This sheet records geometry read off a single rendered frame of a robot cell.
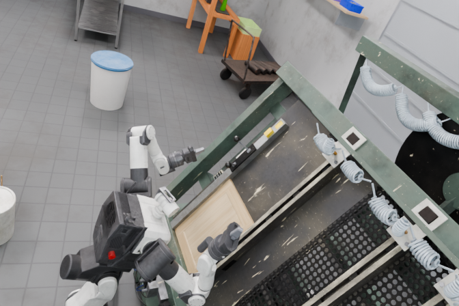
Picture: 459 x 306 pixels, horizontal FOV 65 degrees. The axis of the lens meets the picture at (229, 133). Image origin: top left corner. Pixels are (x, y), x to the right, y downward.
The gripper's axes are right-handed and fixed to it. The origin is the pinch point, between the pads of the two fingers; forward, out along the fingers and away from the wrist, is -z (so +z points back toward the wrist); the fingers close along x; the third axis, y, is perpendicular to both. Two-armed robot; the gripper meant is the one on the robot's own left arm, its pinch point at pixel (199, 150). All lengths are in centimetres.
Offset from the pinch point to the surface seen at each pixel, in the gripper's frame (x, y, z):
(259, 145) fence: -1.6, 14.4, -32.3
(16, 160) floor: 77, -154, 154
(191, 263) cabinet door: 39, 43, 27
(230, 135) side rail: 5.2, -8.2, -22.4
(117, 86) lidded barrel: 91, -247, 47
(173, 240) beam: 39, 24, 32
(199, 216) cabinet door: 30.4, 21.6, 13.4
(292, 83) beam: -27, 3, -60
